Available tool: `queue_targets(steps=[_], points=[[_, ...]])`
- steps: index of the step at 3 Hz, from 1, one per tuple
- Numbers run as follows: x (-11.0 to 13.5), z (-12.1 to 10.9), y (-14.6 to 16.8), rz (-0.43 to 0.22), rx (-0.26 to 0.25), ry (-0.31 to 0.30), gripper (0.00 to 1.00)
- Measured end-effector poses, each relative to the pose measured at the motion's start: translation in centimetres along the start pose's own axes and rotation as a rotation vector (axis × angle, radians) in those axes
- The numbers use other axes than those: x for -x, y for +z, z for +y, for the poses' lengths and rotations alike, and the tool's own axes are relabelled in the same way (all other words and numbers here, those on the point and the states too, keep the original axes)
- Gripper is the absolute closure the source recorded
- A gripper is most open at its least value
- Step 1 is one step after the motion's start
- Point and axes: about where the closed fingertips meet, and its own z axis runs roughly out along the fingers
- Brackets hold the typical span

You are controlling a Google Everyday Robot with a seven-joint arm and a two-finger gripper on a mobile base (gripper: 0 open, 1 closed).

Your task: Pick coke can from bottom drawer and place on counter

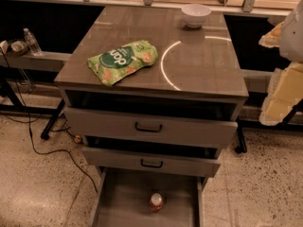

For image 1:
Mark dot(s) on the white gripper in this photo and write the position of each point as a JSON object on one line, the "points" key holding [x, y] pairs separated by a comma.
{"points": [[293, 38]]}

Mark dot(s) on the white bowl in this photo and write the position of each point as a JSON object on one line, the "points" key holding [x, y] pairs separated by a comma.
{"points": [[195, 15]]}

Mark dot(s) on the grey side shelf left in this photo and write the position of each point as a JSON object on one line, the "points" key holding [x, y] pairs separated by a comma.
{"points": [[49, 61]]}

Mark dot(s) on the bottom grey drawer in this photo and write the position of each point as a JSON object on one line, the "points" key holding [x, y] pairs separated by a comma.
{"points": [[124, 200]]}

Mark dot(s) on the grey drawer cabinet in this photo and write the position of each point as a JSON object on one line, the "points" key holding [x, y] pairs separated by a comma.
{"points": [[196, 75]]}

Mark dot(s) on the clear water bottle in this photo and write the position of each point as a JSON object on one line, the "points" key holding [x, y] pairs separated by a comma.
{"points": [[32, 43]]}

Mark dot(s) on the middle grey drawer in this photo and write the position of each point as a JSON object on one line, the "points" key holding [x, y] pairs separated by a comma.
{"points": [[151, 162]]}

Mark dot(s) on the small dark bowl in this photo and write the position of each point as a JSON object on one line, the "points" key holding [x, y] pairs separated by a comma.
{"points": [[17, 48]]}

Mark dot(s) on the green chip bag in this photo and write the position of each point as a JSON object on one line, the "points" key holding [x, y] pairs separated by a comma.
{"points": [[113, 66]]}

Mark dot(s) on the top grey drawer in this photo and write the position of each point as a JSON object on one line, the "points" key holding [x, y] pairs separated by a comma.
{"points": [[151, 128]]}

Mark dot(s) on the grey drawer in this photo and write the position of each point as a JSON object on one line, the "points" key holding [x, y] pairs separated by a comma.
{"points": [[151, 128], [151, 162], [124, 200]]}

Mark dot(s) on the red coke can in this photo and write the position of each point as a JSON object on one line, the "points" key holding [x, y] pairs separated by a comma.
{"points": [[156, 202]]}

